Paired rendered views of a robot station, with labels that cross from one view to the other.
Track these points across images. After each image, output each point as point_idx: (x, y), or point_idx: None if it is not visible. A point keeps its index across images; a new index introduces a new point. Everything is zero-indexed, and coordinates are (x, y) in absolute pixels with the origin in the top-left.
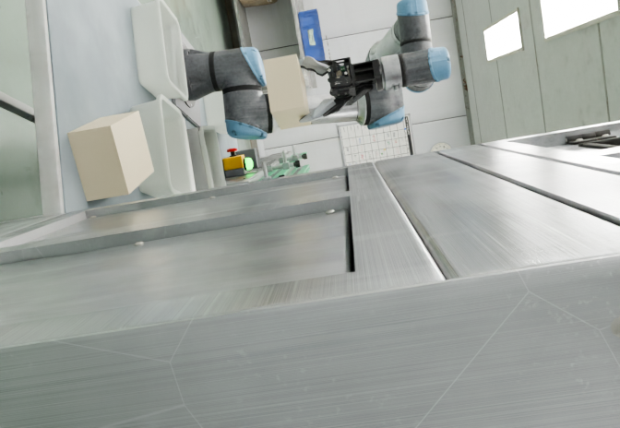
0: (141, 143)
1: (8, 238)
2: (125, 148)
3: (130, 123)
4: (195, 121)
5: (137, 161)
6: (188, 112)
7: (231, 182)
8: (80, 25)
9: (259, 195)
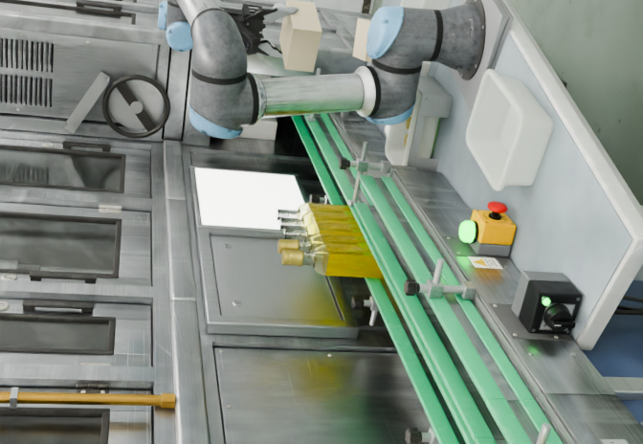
0: (365, 39)
1: (342, 34)
2: (358, 34)
3: (365, 24)
4: (465, 99)
5: (360, 46)
6: (459, 80)
7: (433, 193)
8: None
9: (267, 37)
